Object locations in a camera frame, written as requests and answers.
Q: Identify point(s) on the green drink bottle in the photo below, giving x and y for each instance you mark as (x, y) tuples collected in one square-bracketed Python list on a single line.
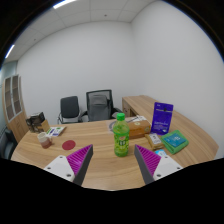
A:
[(121, 140)]

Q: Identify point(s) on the ceiling light panel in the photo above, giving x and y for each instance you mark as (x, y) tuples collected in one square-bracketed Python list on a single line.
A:
[(9, 51)]

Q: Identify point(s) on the flat round red coaster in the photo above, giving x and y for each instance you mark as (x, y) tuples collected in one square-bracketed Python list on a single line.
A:
[(69, 145)]

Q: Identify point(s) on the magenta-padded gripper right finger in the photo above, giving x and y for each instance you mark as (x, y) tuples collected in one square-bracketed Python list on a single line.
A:
[(165, 166)]

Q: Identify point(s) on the black sofa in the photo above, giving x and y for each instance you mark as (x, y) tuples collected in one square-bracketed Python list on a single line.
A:
[(6, 143)]

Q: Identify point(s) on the pink and white mug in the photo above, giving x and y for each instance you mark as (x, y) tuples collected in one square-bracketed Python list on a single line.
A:
[(44, 140)]

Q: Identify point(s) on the tan snack packet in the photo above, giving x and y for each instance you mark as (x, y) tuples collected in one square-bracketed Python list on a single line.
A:
[(154, 140)]

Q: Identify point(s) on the small brown cardboard box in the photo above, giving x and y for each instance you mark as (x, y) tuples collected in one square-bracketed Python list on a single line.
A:
[(44, 126)]

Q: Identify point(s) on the small white blue packet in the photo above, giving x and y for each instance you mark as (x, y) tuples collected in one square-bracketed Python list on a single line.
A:
[(161, 153)]

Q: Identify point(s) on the purple package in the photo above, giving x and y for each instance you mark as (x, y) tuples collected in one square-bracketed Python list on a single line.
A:
[(162, 118)]

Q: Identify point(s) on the wooden shelf unit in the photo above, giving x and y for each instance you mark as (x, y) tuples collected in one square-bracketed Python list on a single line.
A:
[(15, 110)]

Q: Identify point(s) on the white paper sheet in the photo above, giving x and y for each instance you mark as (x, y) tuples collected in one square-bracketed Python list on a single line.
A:
[(138, 118)]

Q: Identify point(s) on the black box with gold print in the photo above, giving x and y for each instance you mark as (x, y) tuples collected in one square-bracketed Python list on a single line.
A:
[(31, 126)]

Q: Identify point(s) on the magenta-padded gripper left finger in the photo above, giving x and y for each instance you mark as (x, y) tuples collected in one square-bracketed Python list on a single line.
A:
[(61, 166)]

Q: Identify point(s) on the white green purple leaflet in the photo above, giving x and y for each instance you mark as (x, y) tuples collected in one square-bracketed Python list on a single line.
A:
[(56, 131)]

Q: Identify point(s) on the orange-brown cardboard box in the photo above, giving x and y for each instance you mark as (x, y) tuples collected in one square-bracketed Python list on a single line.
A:
[(140, 129)]

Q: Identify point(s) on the green cloth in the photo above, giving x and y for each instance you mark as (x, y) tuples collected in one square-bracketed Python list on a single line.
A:
[(182, 144)]

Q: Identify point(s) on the black mesh office chair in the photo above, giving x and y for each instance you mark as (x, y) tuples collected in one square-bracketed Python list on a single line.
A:
[(100, 92)]

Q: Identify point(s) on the wooden side desk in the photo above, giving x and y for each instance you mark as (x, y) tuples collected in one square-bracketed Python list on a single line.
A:
[(136, 103)]

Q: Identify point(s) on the teal booklet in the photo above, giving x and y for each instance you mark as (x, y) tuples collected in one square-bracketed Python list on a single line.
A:
[(174, 140)]

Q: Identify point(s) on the clear bag with round print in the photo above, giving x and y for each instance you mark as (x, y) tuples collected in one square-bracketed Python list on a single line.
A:
[(110, 126)]

